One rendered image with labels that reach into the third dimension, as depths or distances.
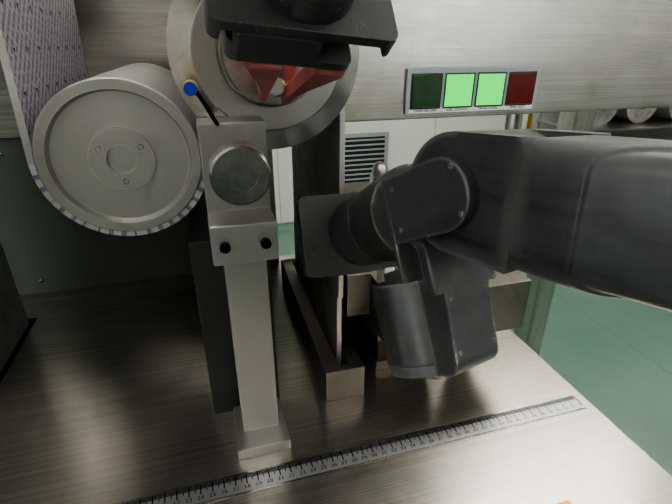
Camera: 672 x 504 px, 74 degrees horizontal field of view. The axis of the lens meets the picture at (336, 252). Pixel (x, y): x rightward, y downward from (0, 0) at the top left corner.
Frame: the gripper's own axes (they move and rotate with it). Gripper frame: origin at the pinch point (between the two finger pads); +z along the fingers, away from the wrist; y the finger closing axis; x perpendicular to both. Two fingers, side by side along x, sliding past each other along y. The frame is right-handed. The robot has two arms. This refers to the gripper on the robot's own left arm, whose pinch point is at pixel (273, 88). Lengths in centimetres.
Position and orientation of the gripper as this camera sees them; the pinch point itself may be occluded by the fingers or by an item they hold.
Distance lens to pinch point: 34.3
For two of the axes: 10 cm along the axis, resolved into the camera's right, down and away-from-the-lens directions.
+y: 9.4, -0.5, 3.3
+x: -1.4, -9.6, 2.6
